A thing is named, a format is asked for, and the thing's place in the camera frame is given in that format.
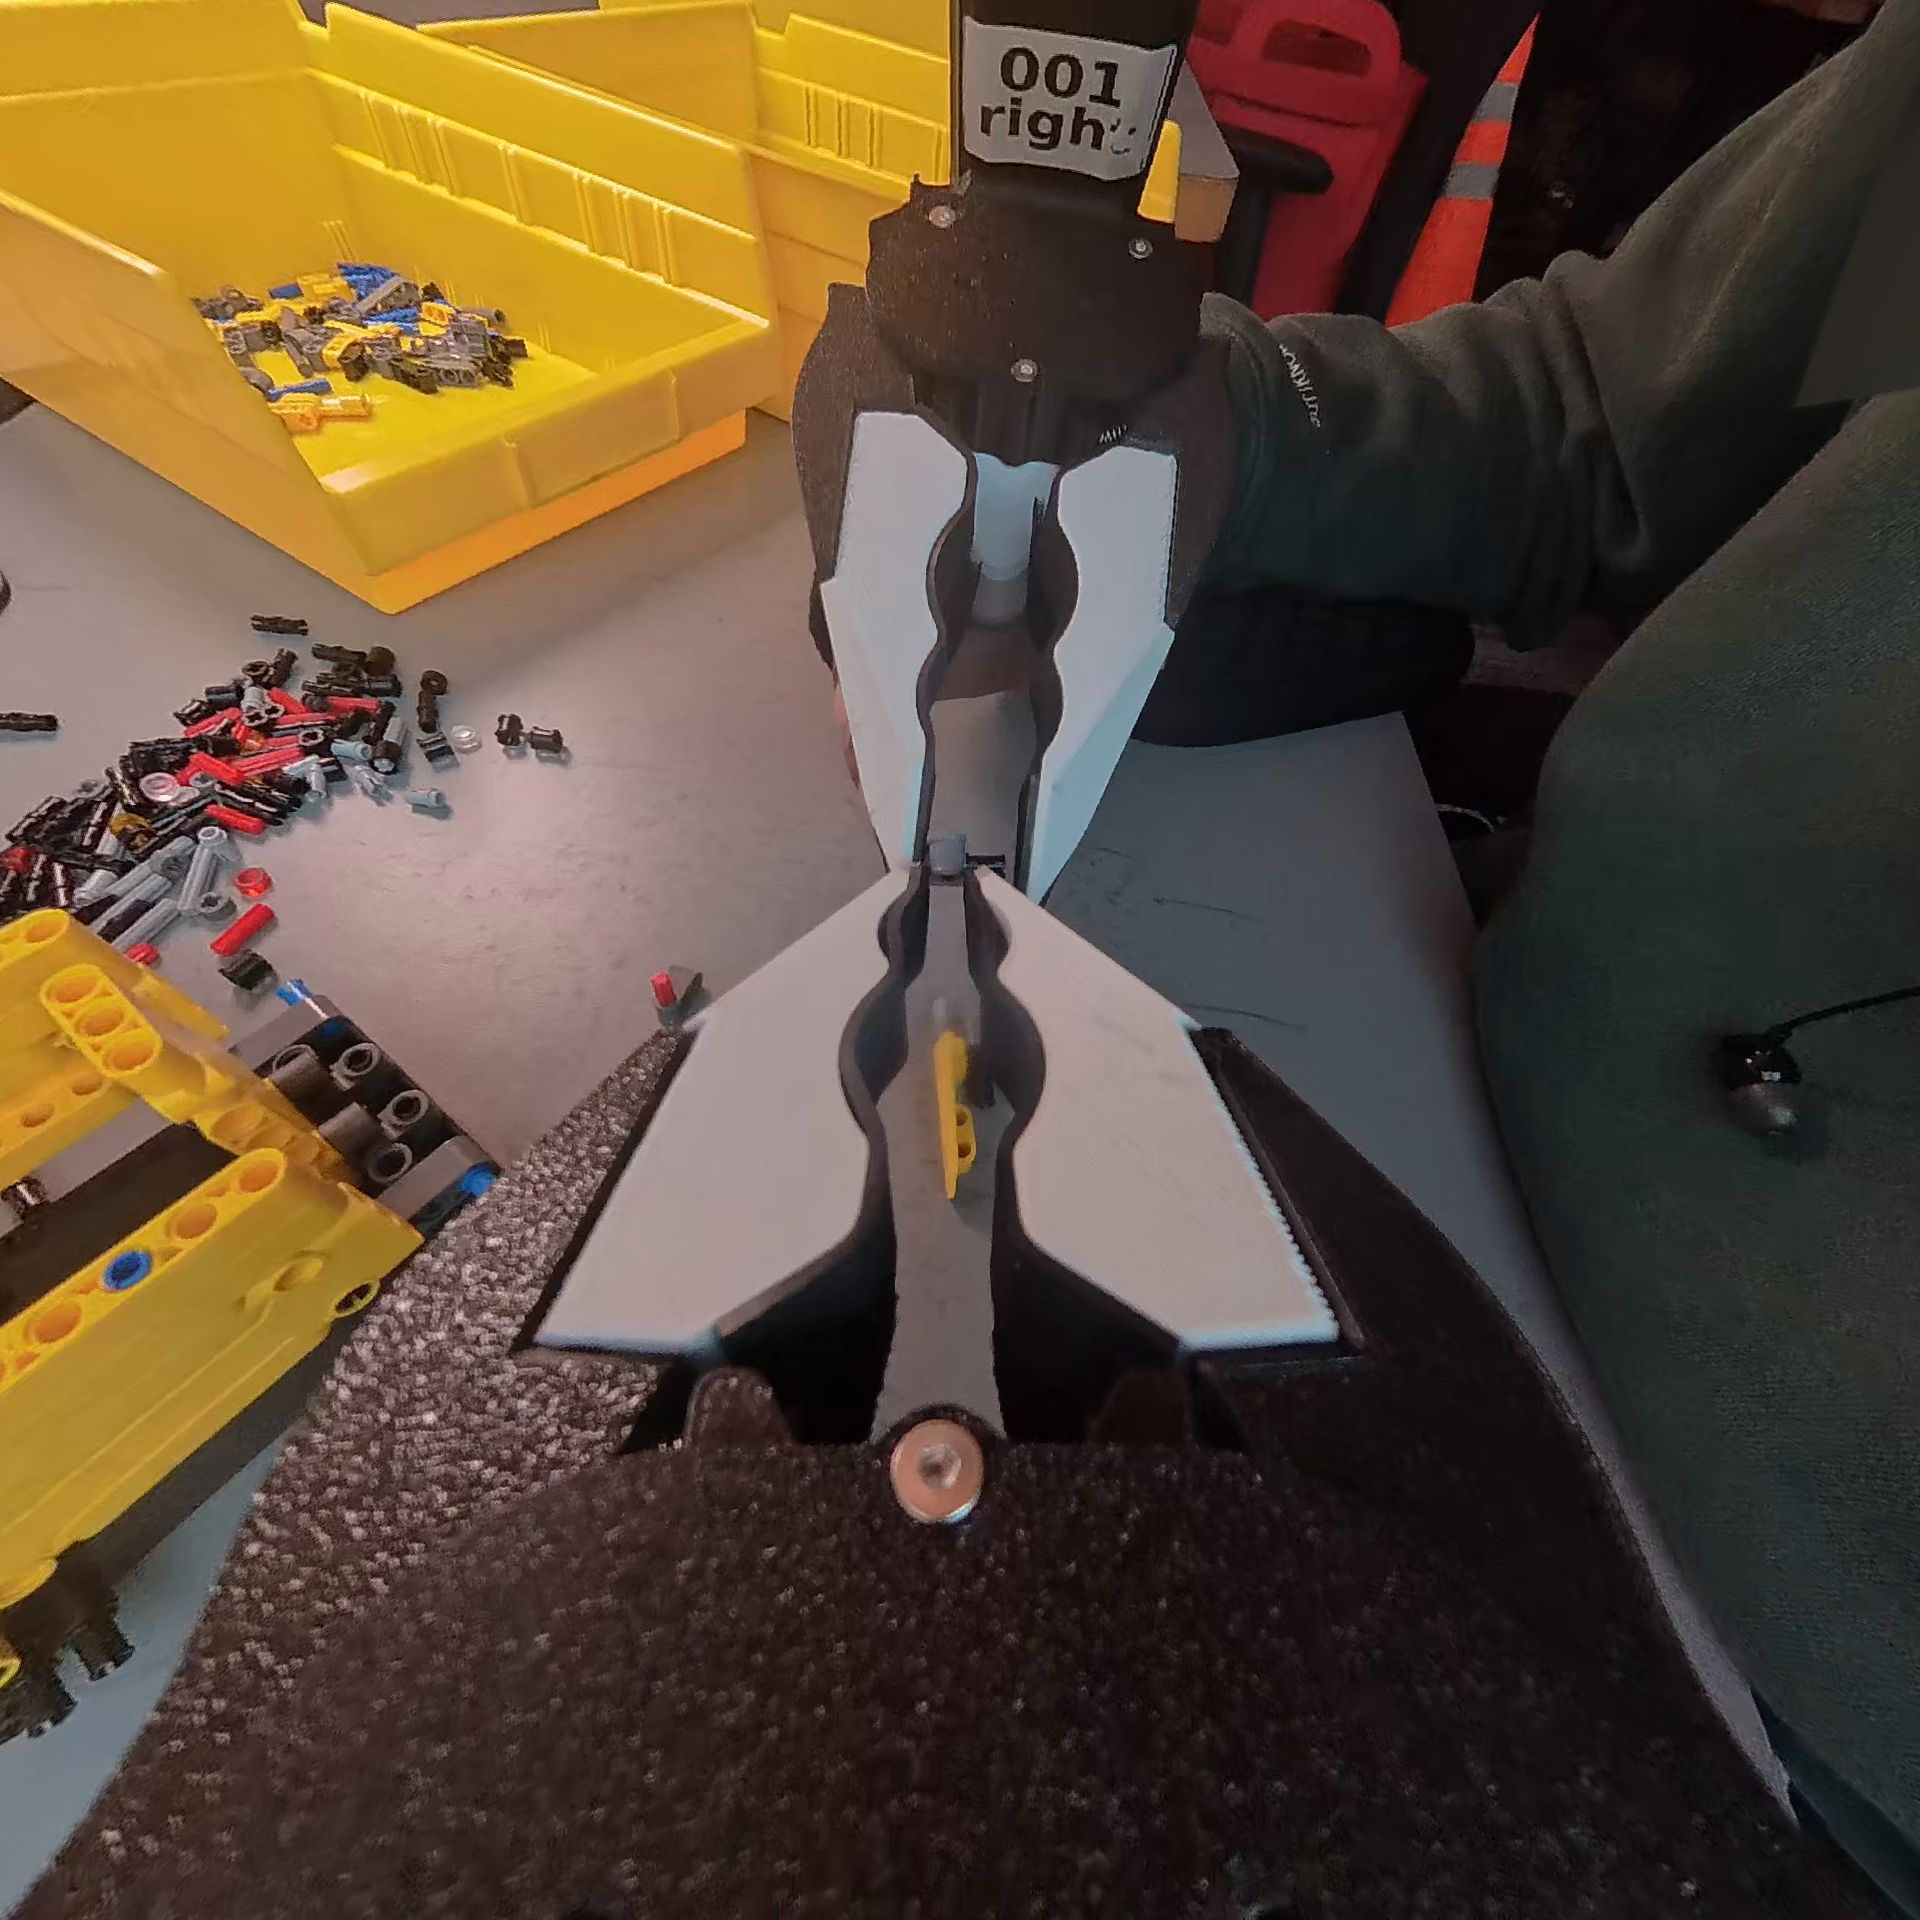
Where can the person's green sweatshirt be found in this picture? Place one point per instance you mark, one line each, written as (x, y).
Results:
(1711, 1352)

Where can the small yellow lego subassembly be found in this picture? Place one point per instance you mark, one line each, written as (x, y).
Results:
(951, 1111)

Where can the heap of lego parts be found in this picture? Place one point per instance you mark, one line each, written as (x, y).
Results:
(361, 332)

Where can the empty yellow storage bin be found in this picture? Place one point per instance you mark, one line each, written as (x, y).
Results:
(825, 121)

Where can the pile of small lego pins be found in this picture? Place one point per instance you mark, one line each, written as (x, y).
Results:
(226, 796)

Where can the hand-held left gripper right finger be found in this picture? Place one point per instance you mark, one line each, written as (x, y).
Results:
(1171, 1200)

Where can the yellow bin with small parts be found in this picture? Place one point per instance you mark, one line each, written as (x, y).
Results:
(511, 480)

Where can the yellow black lego model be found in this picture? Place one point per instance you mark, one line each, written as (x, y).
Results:
(152, 1260)

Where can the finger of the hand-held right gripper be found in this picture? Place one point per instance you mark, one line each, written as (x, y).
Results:
(1117, 601)
(885, 601)

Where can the grey lego connector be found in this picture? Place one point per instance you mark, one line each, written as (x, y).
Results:
(682, 1000)

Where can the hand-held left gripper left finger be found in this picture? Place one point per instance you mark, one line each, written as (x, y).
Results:
(720, 1200)

